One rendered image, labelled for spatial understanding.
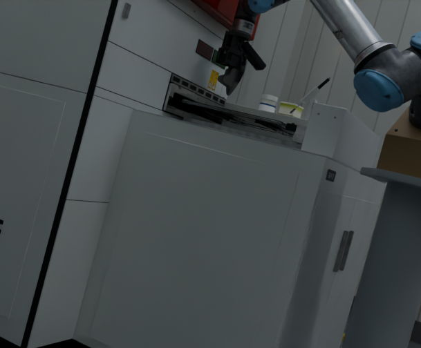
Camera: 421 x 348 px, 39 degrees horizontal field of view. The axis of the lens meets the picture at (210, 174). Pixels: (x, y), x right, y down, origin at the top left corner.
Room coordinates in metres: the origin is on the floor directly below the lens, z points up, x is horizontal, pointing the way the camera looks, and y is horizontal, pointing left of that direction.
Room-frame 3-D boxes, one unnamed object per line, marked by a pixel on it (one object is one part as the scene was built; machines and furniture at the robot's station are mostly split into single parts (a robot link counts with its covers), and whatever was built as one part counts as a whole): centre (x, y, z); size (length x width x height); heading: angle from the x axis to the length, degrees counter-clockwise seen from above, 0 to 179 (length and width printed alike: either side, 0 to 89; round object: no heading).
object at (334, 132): (1.87, -0.39, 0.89); 0.55 x 0.09 x 0.14; 154
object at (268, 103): (2.58, -0.16, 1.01); 0.07 x 0.07 x 0.10
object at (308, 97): (2.26, -0.29, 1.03); 0.06 x 0.04 x 0.13; 64
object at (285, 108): (2.44, -0.25, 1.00); 0.07 x 0.07 x 0.07; 55
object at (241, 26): (2.06, 0.02, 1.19); 0.08 x 0.08 x 0.05
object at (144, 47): (2.02, 0.20, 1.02); 0.81 x 0.03 x 0.40; 154
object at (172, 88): (2.17, 0.11, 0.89); 0.44 x 0.02 x 0.10; 154
